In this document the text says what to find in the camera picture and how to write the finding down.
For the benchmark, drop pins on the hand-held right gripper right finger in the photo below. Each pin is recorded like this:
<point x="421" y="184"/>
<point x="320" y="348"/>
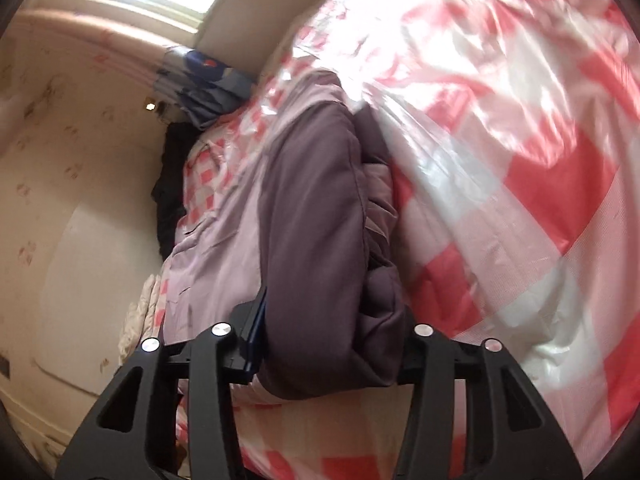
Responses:
<point x="425" y="360"/>

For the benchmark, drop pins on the black clothes pile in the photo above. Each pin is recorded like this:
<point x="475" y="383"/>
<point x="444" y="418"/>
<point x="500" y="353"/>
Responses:
<point x="172" y="185"/>

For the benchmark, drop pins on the pink and blue patterned curtain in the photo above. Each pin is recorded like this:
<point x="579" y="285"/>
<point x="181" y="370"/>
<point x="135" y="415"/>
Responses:
<point x="210" y="75"/>

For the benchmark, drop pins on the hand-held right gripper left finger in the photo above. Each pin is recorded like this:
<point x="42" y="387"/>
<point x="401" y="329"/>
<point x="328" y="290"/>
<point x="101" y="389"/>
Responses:
<point x="257" y="327"/>

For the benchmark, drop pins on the red checked plastic sheet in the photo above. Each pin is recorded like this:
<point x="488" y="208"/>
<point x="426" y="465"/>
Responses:
<point x="500" y="135"/>

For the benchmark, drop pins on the beige quilt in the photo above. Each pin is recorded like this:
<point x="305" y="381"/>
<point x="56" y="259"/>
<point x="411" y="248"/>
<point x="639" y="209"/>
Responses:
<point x="135" y="320"/>

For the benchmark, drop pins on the white wall panel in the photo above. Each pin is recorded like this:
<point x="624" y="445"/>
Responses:
<point x="90" y="285"/>

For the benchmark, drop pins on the purple jacket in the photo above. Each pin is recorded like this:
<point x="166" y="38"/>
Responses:
<point x="310" y="210"/>

